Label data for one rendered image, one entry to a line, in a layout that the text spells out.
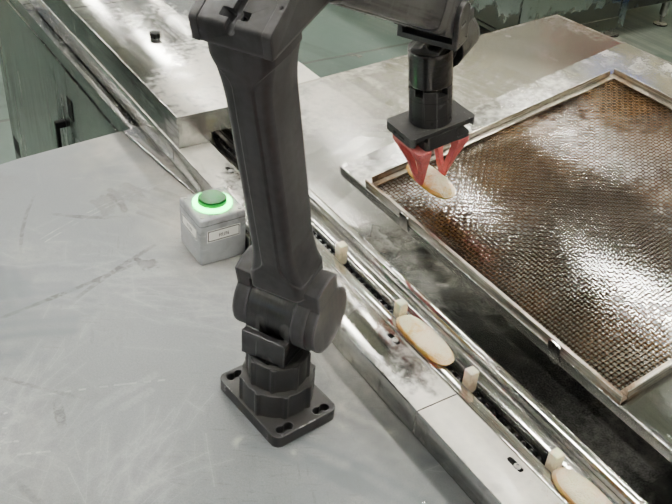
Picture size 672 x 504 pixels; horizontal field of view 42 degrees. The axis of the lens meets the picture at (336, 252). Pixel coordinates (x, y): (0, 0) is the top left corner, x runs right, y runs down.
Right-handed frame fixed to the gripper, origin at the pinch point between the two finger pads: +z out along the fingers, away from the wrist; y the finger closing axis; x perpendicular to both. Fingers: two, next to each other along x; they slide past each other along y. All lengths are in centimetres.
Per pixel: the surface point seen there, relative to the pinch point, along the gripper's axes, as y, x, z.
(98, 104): 29, -72, 14
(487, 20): -167, -199, 105
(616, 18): -224, -178, 113
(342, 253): 15.7, 1.6, 5.9
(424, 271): 5.1, 5.8, 11.6
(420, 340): 16.0, 21.1, 5.8
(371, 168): 2.7, -11.8, 4.8
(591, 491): 13, 48, 6
